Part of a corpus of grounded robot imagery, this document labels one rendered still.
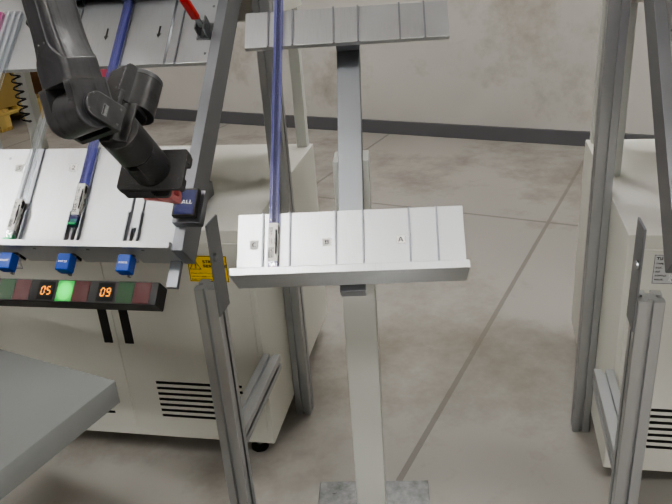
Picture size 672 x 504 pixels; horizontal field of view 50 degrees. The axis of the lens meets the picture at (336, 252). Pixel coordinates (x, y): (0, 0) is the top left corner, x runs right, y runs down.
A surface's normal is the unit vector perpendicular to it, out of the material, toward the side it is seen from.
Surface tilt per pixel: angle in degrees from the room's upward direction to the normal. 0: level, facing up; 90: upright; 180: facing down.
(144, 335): 90
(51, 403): 0
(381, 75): 90
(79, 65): 72
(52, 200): 43
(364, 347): 90
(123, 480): 0
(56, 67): 81
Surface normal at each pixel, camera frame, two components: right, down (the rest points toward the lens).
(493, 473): -0.07, -0.91
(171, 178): -0.20, -0.39
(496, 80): -0.45, 0.39
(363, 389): -0.06, 0.42
